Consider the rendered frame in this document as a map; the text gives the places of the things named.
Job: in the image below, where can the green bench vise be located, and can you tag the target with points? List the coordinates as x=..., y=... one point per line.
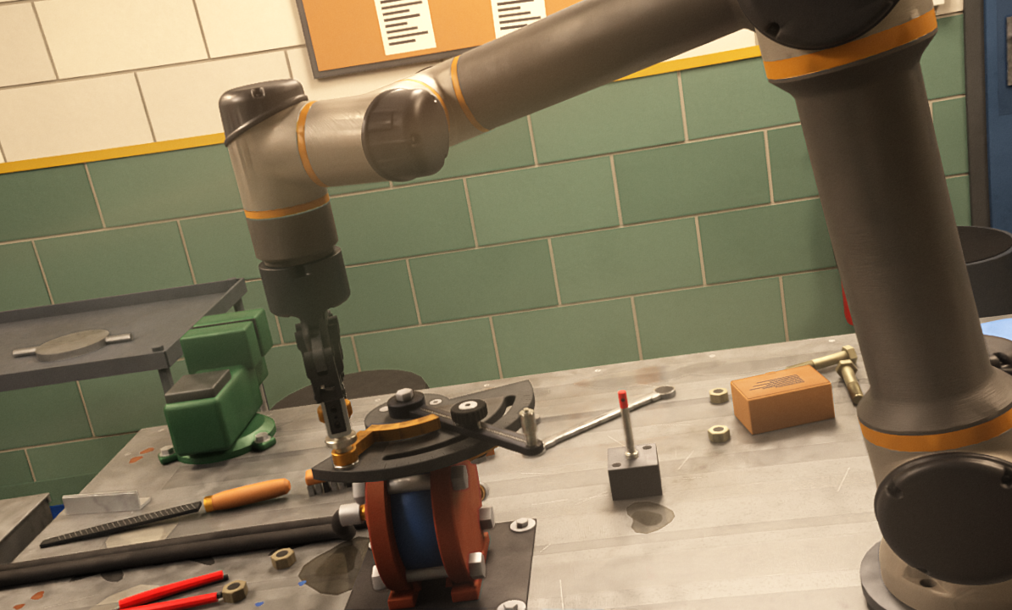
x=218, y=390

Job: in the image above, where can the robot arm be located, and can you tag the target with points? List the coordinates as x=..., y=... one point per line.
x=896, y=254

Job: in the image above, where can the cork notice board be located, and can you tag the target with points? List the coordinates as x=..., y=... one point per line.
x=345, y=34

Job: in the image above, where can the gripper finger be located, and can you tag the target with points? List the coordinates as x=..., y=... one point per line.
x=338, y=398
x=313, y=373

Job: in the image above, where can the brass nut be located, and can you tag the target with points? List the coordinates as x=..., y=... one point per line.
x=283, y=558
x=719, y=396
x=719, y=434
x=235, y=591

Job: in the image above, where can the brass bolt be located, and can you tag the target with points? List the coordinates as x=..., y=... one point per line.
x=835, y=357
x=850, y=381

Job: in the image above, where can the black pipe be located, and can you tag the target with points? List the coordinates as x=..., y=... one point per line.
x=133, y=555

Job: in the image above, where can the red-tipped lockout pin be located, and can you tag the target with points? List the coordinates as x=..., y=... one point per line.
x=627, y=424

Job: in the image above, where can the brass quadrant lever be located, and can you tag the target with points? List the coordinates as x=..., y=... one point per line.
x=387, y=434

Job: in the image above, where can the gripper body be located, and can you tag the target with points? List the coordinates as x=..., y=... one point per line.
x=304, y=284

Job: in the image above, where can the grey metal slab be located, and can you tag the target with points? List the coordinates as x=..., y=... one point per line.
x=2, y=529

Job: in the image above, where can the red and blue valve body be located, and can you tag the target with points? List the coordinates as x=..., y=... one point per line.
x=417, y=534

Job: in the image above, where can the silver metal bar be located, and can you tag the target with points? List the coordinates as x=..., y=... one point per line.
x=103, y=502

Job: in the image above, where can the grey valve disc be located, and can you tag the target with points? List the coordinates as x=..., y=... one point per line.
x=69, y=344

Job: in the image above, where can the silver wrench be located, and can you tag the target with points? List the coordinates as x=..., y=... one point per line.
x=608, y=415

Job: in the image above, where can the black pivot knob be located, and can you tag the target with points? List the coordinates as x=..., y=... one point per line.
x=405, y=402

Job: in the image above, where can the grey rack block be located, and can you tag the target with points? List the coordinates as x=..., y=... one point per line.
x=635, y=476

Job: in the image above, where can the black thumbscrew knob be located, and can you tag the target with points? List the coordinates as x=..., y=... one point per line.
x=469, y=413

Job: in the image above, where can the orange cardboard box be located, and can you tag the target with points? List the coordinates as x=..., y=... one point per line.
x=782, y=398

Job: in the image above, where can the grey metal shelf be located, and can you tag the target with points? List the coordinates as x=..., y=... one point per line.
x=158, y=326

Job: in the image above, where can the dark grey bin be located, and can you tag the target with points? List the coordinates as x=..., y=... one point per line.
x=991, y=271

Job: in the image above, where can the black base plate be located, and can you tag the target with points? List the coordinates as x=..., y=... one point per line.
x=506, y=568

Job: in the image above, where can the black quadrant plate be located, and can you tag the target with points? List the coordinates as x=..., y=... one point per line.
x=438, y=453

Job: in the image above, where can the dark round stool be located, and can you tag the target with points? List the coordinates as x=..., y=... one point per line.
x=379, y=390

